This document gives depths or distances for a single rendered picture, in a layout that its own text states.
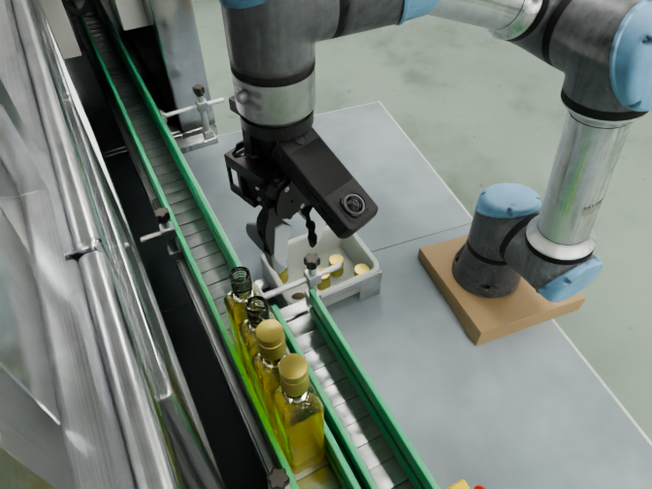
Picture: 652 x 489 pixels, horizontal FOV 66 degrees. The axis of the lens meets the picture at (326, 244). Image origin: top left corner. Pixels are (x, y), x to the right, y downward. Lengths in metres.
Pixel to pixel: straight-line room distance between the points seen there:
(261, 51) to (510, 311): 0.86
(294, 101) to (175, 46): 1.10
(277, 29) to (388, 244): 0.91
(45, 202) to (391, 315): 0.85
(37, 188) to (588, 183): 0.72
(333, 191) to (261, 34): 0.15
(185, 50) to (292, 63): 1.12
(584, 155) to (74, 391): 0.71
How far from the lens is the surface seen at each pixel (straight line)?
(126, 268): 0.51
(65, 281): 0.37
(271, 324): 0.63
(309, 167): 0.48
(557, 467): 1.07
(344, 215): 0.47
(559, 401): 1.13
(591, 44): 0.74
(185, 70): 1.57
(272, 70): 0.43
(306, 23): 0.43
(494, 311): 1.13
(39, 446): 0.26
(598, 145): 0.81
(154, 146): 1.41
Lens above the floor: 1.69
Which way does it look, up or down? 48 degrees down
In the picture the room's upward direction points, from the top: straight up
